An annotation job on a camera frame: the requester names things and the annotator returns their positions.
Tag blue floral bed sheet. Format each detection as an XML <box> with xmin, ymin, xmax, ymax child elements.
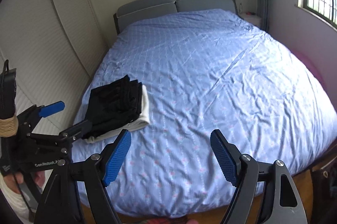
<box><xmin>71</xmin><ymin>8</ymin><xmax>337</xmax><ymax>219</ymax></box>

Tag white bedside table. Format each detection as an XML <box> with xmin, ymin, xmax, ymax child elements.
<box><xmin>239</xmin><ymin>13</ymin><xmax>262</xmax><ymax>29</ymax></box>

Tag person's left hand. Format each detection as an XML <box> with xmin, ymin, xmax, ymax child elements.
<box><xmin>3</xmin><ymin>171</ymin><xmax>46</xmax><ymax>194</ymax></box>

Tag black wrist strap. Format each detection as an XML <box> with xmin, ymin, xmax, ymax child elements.
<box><xmin>0</xmin><ymin>59</ymin><xmax>18</xmax><ymax>120</ymax></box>

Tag black pants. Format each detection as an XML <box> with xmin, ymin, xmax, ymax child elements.
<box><xmin>81</xmin><ymin>74</ymin><xmax>143</xmax><ymax>140</ymax></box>

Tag grey padded headboard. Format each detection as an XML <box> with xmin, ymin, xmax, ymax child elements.
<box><xmin>114</xmin><ymin>0</ymin><xmax>238</xmax><ymax>34</ymax></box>

